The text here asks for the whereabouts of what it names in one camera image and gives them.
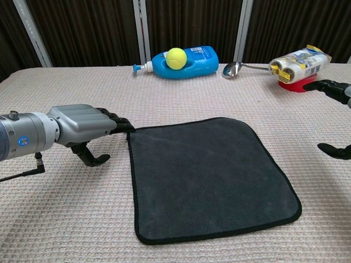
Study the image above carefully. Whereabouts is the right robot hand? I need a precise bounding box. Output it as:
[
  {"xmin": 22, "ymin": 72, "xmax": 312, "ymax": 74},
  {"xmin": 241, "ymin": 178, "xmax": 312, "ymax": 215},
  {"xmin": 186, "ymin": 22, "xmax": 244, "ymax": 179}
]
[{"xmin": 302, "ymin": 79, "xmax": 351, "ymax": 160}]

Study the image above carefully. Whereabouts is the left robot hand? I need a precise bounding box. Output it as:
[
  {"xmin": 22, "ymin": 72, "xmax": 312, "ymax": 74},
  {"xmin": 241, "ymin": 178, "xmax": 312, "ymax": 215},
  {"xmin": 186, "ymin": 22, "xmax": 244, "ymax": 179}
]
[{"xmin": 47, "ymin": 103, "xmax": 135, "ymax": 167}]

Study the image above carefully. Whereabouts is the red fabric with black trim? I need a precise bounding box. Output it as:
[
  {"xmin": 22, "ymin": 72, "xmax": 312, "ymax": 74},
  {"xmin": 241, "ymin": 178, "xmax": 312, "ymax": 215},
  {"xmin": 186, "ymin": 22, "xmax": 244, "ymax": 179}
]
[{"xmin": 126, "ymin": 117, "xmax": 302, "ymax": 246}]

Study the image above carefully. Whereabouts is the yellow white snack package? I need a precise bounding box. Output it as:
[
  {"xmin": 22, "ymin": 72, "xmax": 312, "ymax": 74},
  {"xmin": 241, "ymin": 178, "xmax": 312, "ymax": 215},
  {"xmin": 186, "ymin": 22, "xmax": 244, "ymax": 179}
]
[{"xmin": 268, "ymin": 44, "xmax": 332, "ymax": 84}]

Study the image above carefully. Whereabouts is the red plastic bowl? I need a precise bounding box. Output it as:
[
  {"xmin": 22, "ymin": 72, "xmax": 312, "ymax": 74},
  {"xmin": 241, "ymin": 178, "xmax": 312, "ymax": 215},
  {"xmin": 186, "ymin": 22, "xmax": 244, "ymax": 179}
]
[{"xmin": 278, "ymin": 72, "xmax": 319, "ymax": 94}]

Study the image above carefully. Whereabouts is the metal ladle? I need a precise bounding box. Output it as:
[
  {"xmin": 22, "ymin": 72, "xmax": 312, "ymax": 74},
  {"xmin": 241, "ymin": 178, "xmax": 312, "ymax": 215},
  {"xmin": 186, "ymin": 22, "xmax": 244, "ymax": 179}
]
[{"xmin": 221, "ymin": 61, "xmax": 271, "ymax": 80}]

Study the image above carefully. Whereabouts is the yellow tennis ball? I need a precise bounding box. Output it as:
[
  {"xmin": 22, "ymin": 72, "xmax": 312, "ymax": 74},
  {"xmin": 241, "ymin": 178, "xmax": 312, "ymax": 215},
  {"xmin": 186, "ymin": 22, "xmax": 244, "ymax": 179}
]
[{"xmin": 165, "ymin": 47, "xmax": 188, "ymax": 70}]

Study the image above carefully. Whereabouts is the blue pump bottle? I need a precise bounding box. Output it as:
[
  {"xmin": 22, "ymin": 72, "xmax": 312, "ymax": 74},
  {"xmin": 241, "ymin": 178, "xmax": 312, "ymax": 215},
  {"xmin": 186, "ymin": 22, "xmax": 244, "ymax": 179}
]
[{"xmin": 132, "ymin": 45, "xmax": 220, "ymax": 81}]

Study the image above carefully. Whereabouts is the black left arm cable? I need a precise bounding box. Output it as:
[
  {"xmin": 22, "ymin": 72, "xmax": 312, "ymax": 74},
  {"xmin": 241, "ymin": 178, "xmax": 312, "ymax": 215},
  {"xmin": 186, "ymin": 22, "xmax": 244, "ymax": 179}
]
[{"xmin": 0, "ymin": 152, "xmax": 46, "ymax": 183}]

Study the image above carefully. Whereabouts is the grey metal partition post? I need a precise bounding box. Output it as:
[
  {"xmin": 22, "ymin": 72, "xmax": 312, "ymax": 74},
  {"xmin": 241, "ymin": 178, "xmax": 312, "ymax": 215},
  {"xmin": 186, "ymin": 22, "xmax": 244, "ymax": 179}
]
[
  {"xmin": 12, "ymin": 0, "xmax": 53, "ymax": 68},
  {"xmin": 233, "ymin": 0, "xmax": 253, "ymax": 64},
  {"xmin": 132, "ymin": 0, "xmax": 152, "ymax": 66}
]

